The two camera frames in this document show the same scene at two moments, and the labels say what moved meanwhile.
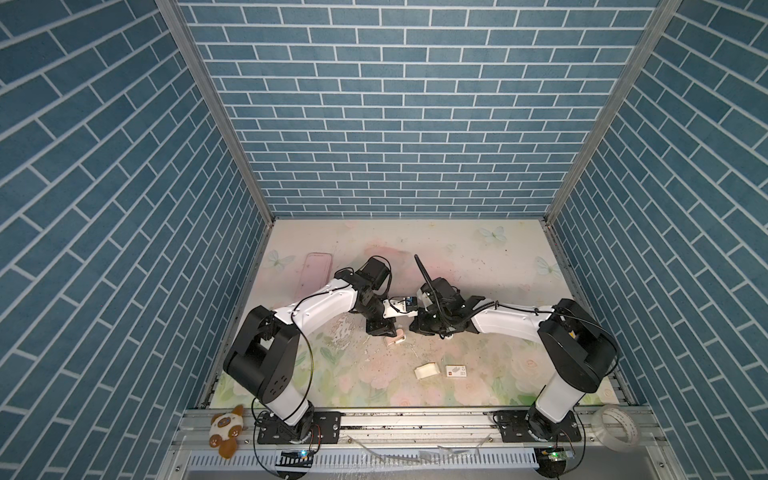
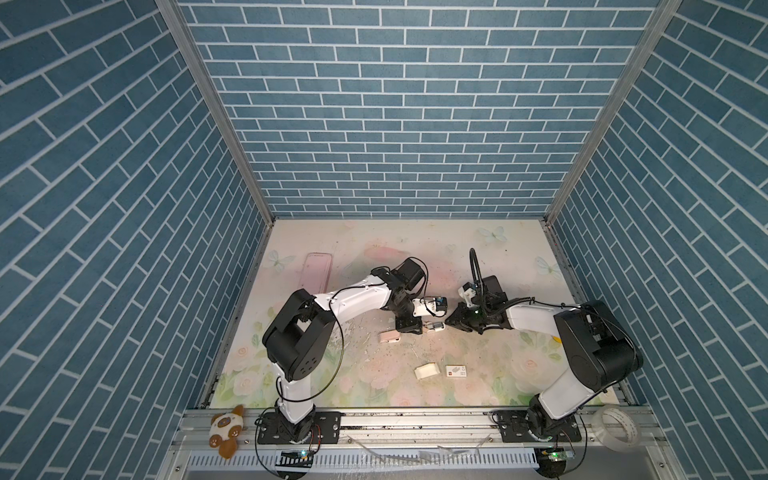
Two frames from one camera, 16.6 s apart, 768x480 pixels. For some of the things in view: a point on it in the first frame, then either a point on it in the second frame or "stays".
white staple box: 456,370 stays
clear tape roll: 616,427 stays
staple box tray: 426,370 stays
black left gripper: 382,327 → 410,325
